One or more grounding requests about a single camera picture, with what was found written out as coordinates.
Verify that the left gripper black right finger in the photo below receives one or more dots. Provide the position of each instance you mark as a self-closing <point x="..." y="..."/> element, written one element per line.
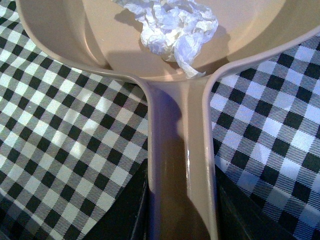
<point x="240" y="218"/>

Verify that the white paper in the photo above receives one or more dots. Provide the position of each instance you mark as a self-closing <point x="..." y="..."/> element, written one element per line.
<point x="175" y="30"/>

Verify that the black white checkered tablecloth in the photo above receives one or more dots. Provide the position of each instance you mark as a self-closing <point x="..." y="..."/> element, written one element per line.
<point x="70" y="141"/>

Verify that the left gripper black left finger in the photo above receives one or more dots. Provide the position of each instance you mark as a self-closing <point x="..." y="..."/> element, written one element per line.
<point x="126" y="218"/>

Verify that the beige plastic dustpan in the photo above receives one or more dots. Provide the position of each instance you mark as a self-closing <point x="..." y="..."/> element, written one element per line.
<point x="103" y="38"/>

